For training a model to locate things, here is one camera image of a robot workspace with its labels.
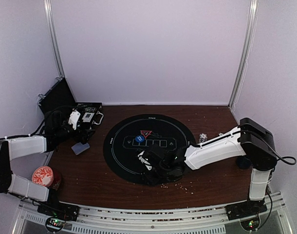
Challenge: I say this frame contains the red triangle marker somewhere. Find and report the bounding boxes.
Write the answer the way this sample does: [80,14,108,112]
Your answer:
[140,130,152,139]

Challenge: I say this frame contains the blue small blind button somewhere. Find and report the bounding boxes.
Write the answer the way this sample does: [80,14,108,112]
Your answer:
[135,135,145,143]

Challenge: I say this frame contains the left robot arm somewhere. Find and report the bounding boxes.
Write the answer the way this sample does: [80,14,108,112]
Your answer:
[0,109,95,216]

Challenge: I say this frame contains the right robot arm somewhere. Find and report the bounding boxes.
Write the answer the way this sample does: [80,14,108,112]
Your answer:
[137,117,297,215]

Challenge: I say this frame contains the playing card deck in case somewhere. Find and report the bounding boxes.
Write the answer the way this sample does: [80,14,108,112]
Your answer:
[82,112,94,123]

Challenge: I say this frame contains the grey card deck box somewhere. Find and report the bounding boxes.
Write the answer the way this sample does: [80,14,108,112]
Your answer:
[71,142,90,156]

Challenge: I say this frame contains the round black poker mat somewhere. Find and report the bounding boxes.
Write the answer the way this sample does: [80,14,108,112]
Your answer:
[103,114,196,184]

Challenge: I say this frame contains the black poker set case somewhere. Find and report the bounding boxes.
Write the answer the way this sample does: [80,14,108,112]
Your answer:
[38,78,102,135]

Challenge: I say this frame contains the red patterned tin can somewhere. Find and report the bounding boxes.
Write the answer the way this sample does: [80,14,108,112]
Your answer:
[32,166,62,191]

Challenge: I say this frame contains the dark blue mug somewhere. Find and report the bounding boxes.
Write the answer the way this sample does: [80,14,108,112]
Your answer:
[236,156,252,170]

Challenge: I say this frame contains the chrome case handle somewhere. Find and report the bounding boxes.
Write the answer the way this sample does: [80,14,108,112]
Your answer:
[93,111,104,125]

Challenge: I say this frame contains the aluminium front rail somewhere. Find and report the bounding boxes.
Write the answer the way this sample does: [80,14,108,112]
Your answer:
[16,191,289,234]

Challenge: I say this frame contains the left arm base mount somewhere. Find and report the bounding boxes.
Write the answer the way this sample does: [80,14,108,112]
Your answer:
[37,203,80,233]

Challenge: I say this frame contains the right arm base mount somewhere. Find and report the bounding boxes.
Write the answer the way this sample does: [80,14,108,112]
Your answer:
[225,200,267,232]

